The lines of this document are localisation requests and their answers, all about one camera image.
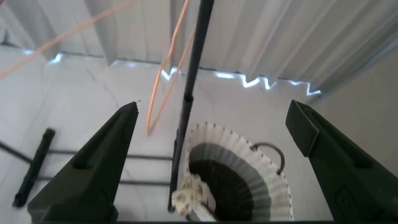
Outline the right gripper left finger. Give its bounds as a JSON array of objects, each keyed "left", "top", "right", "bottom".
[{"left": 27, "top": 101, "right": 139, "bottom": 223}]

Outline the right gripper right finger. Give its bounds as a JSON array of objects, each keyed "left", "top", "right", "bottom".
[{"left": 285, "top": 99, "right": 398, "bottom": 223}]

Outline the cream printed garment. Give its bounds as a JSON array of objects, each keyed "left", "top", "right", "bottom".
[{"left": 171, "top": 174, "right": 217, "bottom": 222}]

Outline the pink clothes hanger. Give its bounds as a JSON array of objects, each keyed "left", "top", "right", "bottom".
[
  {"left": 145, "top": 0, "right": 200, "bottom": 137},
  {"left": 0, "top": 0, "right": 137, "bottom": 78}
]

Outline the white laundry basket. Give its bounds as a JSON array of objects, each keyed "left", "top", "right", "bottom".
[{"left": 182, "top": 121, "right": 295, "bottom": 222}]

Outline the black clothes rack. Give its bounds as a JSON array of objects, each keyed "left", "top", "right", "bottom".
[{"left": 0, "top": 0, "right": 215, "bottom": 214}]

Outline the white curtain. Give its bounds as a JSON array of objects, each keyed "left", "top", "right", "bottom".
[{"left": 0, "top": 0, "right": 398, "bottom": 97}]

